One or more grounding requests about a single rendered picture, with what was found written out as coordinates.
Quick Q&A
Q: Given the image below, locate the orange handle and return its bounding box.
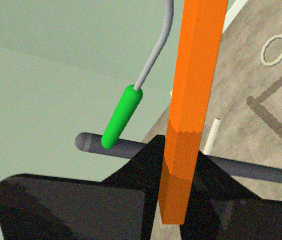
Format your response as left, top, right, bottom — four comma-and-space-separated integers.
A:
158, 0, 228, 224

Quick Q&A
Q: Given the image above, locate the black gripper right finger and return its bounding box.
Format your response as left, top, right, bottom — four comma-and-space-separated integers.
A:
179, 150, 282, 240

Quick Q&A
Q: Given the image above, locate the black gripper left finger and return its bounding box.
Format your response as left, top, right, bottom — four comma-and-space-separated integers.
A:
0, 135, 166, 240

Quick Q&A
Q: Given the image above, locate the grey flat plate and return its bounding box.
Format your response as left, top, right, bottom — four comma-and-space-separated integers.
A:
75, 0, 282, 183

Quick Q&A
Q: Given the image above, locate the white cylinder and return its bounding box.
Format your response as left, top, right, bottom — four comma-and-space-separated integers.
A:
203, 118, 221, 155

